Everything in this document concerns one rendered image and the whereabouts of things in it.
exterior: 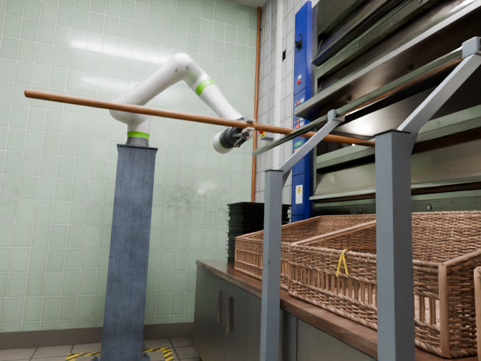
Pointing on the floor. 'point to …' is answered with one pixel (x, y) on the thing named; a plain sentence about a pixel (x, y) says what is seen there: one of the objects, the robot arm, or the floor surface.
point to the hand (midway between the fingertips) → (248, 125)
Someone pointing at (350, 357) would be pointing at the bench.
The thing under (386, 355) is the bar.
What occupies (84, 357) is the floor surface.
